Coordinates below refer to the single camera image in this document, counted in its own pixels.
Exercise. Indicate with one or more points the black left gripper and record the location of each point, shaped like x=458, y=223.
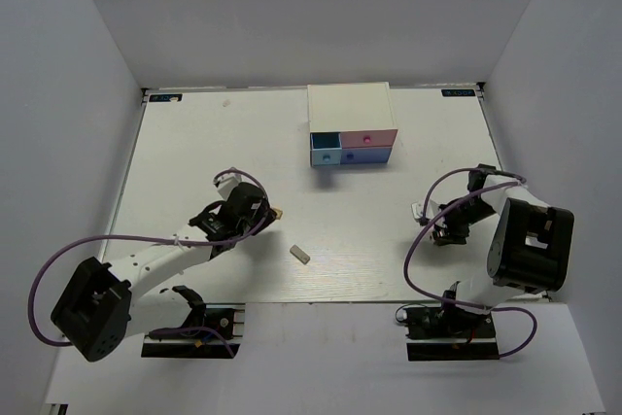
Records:
x=264, y=210

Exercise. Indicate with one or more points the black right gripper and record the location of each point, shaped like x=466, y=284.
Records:
x=452, y=234

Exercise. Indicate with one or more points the light blue drawer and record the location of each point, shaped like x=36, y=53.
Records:
x=325, y=149

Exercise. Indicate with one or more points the pink drawer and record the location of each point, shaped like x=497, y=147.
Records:
x=368, y=138

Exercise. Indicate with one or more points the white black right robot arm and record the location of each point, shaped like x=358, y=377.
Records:
x=530, y=249

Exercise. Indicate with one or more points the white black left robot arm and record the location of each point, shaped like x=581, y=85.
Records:
x=106, y=302

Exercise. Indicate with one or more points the grey white eraser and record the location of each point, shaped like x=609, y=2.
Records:
x=299, y=254

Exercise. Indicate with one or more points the lavender blue drawer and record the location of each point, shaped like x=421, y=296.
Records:
x=372, y=155

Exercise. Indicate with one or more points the left blue label sticker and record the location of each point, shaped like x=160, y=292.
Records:
x=165, y=97

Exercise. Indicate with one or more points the blue label sticker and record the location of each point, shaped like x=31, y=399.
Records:
x=165, y=97
x=458, y=92

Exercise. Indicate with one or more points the white drawer cabinet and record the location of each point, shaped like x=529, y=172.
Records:
x=350, y=107

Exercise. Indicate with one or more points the right blue label sticker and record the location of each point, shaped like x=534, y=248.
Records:
x=458, y=92

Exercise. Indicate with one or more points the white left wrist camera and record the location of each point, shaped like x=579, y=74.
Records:
x=226, y=181

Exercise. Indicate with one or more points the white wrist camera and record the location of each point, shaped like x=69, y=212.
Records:
x=226, y=181
x=423, y=212

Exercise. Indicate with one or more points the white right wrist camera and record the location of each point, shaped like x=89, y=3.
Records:
x=423, y=212

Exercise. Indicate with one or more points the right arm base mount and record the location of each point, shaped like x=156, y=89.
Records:
x=449, y=333

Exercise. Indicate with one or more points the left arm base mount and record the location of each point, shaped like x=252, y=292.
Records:
x=210, y=332

